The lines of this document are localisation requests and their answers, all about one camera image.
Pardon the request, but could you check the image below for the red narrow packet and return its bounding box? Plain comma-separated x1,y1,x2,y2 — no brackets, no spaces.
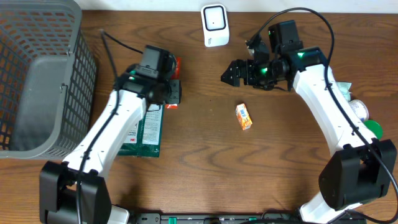
165,54,181,110

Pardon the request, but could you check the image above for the orange Kleenex tissue pack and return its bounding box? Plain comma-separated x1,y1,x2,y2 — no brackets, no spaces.
235,103,252,130

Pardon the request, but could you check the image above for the green white 3M glove package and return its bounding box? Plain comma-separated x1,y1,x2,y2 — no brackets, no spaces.
118,105,164,158

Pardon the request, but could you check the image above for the mint green wipes pack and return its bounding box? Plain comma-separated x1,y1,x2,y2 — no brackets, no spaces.
336,82,352,102

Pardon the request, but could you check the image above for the white blue cotton swab tub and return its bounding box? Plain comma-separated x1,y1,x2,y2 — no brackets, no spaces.
349,100,369,122

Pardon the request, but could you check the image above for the green lid jar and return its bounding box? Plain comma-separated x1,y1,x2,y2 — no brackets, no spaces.
364,119,384,140

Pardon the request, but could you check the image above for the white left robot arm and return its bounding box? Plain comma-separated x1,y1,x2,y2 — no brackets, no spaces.
39,45,182,223

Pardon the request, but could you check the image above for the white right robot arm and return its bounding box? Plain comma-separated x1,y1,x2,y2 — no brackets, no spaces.
221,21,397,223

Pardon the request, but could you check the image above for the grey plastic mesh basket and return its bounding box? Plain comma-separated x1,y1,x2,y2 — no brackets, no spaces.
1,0,98,160

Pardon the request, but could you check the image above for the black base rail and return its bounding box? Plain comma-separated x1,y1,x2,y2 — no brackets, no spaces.
135,212,368,224

